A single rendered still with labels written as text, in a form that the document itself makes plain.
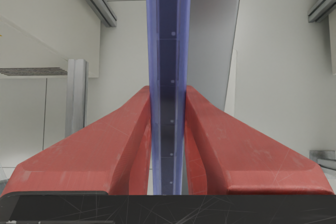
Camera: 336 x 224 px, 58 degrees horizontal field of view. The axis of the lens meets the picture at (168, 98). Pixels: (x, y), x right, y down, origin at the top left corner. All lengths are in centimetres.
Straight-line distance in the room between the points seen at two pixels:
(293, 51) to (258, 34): 13
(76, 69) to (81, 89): 6
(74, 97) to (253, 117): 59
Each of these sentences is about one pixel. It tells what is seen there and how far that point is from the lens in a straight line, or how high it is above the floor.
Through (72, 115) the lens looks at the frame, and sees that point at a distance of 78.
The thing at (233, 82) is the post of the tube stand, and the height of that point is 81.
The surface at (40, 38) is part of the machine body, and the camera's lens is 68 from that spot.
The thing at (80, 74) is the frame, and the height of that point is 32.
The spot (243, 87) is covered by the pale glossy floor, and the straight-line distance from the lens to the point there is 106.
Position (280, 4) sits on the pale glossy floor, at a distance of 118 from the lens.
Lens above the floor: 104
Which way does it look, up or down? 82 degrees down
